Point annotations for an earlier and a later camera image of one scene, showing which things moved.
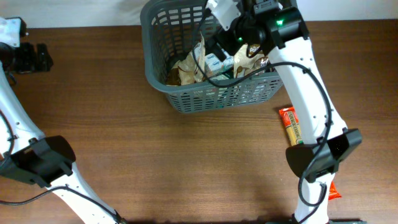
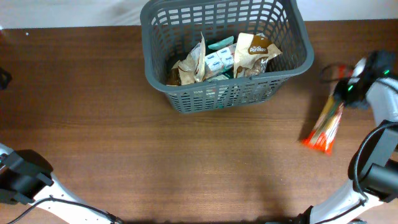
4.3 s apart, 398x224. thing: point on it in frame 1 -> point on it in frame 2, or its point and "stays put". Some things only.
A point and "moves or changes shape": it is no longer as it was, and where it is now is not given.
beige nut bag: [244, 64] stays put
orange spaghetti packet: [290, 117] moves or changes shape
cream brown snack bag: [188, 71] stays put
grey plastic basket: [170, 32] stays put
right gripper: [217, 43] -> [343, 91]
